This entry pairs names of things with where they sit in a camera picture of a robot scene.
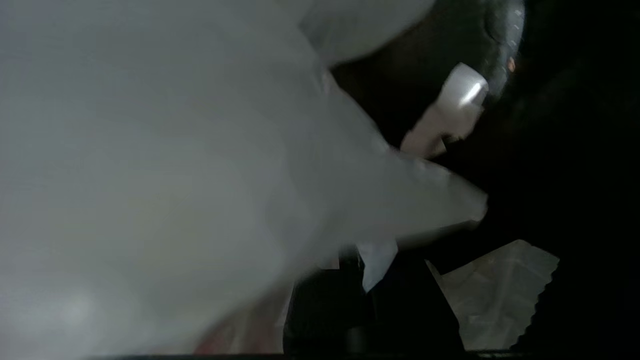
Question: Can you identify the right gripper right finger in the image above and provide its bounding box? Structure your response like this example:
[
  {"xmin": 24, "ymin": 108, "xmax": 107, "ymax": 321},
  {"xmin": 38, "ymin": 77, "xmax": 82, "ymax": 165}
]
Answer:
[{"xmin": 369, "ymin": 257, "xmax": 467, "ymax": 355}]

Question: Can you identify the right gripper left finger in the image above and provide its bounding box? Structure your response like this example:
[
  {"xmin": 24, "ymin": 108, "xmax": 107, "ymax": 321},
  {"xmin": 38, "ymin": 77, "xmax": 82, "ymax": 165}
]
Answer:
[{"xmin": 284, "ymin": 254, "xmax": 374, "ymax": 355}]

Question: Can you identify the white bin liner bag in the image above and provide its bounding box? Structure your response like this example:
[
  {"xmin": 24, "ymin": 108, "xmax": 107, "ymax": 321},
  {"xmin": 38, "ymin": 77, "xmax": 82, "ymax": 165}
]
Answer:
[{"xmin": 0, "ymin": 0, "xmax": 489, "ymax": 360}]

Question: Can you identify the black round trash bin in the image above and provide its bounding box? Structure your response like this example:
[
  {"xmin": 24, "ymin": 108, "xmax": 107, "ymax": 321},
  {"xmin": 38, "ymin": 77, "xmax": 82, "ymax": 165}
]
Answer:
[{"xmin": 280, "ymin": 0, "xmax": 640, "ymax": 360}]

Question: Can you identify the clear serrated plastic wrapper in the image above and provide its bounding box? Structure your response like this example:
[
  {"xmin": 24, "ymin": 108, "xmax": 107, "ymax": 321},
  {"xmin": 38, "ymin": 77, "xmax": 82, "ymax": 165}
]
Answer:
[{"xmin": 425, "ymin": 239, "xmax": 561, "ymax": 352}]

